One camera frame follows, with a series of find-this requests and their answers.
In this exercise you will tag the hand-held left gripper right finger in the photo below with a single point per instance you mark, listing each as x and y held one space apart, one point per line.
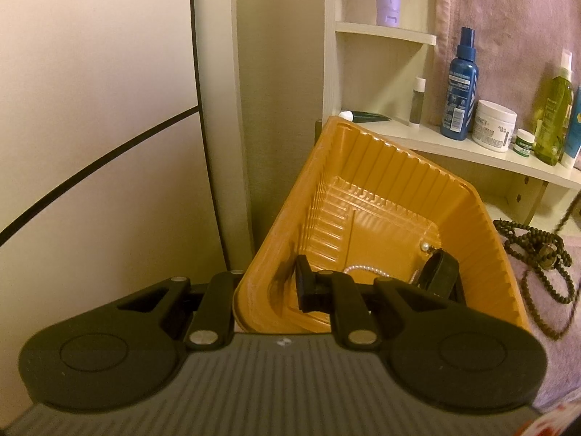
308 290

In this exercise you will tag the large white jar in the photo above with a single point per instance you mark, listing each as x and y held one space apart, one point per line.
494 127

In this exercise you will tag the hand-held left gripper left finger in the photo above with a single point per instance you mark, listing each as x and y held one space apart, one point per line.
222 299

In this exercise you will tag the cream wooden shelf unit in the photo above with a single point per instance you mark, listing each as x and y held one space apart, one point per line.
435 141

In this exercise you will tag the light blue tube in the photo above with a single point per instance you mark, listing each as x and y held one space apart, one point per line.
573 131

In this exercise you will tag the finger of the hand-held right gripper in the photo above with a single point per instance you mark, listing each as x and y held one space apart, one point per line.
442 277

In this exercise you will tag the green spray bottle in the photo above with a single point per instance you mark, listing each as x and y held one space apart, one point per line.
553 122

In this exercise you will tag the yellow plastic tray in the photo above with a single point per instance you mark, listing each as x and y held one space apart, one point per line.
386 181

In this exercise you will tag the small white-capped bottle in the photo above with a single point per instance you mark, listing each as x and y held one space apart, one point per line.
417 104

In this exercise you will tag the pink towel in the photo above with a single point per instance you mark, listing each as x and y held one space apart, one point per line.
504 18

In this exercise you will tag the dark green tube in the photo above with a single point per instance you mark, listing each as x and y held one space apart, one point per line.
367 116

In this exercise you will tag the small green-label jar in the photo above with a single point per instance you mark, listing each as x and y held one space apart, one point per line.
524 144

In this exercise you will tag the blue spray bottle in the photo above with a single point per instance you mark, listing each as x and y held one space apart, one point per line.
459 100

